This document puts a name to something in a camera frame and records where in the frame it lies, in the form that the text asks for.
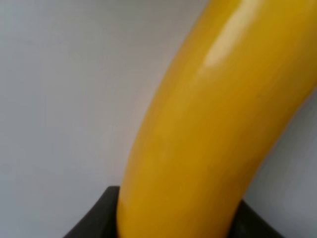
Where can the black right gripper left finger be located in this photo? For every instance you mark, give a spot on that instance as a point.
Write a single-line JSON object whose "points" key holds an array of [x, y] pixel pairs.
{"points": [[100, 221]]}

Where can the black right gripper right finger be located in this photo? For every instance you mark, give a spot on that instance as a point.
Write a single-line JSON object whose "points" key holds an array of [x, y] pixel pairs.
{"points": [[248, 224]]}

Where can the yellow banana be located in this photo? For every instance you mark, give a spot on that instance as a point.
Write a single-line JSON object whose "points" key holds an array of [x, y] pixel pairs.
{"points": [[240, 75]]}

